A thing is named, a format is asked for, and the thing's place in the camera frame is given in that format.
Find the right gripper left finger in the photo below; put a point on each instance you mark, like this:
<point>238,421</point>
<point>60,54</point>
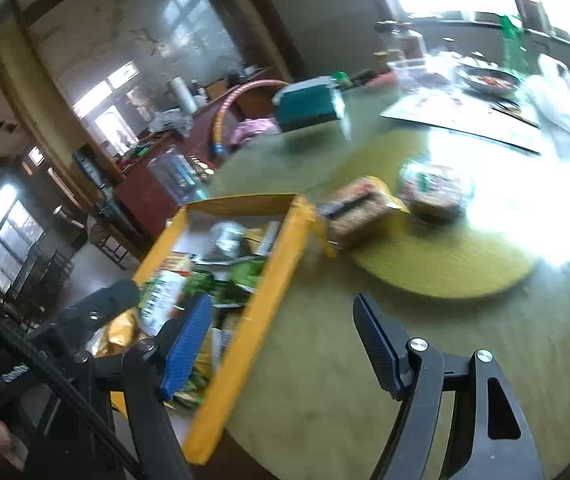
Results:
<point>148,374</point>

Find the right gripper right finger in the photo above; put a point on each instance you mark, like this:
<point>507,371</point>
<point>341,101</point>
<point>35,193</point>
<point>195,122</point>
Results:
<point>489,436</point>

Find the round scallion cracker pack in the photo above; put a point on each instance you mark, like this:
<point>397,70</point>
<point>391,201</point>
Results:
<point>432,192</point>

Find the yellow brown biscuit pack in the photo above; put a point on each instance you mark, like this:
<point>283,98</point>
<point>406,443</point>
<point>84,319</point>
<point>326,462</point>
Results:
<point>357,210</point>

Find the green pea snack packet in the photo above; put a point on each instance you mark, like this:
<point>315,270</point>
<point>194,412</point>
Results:
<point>229,285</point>

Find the silver foil snack bag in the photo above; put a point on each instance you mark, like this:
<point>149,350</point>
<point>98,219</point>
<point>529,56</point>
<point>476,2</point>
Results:
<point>225,241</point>

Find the yellow cardboard tray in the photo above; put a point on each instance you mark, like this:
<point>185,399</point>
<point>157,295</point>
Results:
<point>187,234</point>

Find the hula hoop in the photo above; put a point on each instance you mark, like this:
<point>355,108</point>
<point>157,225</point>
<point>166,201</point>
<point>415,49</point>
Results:
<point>252,100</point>

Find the white thermos bottle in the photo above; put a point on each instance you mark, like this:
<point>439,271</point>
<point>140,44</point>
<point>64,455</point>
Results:
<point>183,95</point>

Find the pink cloth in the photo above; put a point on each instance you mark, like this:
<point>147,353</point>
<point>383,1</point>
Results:
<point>250,129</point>

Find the printed paper mat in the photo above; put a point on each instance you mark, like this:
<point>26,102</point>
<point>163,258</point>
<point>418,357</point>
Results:
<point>458,111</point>

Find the teal tissue box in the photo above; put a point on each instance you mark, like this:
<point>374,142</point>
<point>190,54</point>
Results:
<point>308,103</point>

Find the white plastic bag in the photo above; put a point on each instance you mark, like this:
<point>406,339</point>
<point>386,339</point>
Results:
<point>549,93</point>

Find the metal dish with food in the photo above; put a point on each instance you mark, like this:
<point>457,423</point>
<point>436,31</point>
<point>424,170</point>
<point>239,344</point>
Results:
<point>489,81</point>

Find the clear plastic food container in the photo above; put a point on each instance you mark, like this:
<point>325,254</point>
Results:
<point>417,74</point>

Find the red label bottle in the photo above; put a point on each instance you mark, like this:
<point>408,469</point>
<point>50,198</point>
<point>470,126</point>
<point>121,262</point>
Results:
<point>411,43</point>

